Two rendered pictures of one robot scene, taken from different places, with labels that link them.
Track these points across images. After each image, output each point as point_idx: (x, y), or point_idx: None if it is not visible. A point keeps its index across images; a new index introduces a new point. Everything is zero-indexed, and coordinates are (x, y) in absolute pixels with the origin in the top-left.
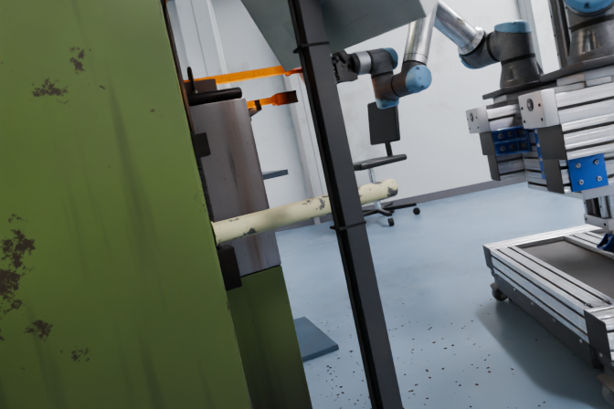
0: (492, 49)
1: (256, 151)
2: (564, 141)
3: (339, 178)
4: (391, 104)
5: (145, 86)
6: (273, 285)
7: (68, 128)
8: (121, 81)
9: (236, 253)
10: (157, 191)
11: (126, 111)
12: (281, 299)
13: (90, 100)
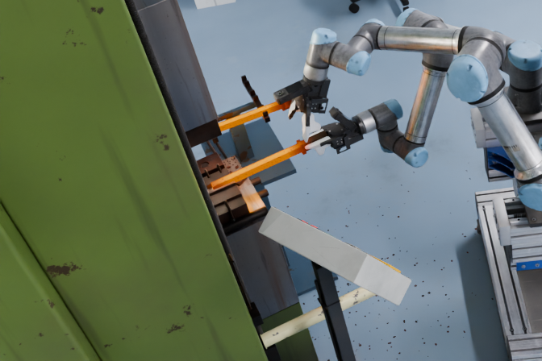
0: (503, 69)
1: (280, 246)
2: (511, 253)
3: (343, 354)
4: (393, 152)
5: (225, 309)
6: (293, 313)
7: (186, 340)
8: (212, 311)
9: (268, 304)
10: (235, 350)
11: (215, 323)
12: None
13: (196, 325)
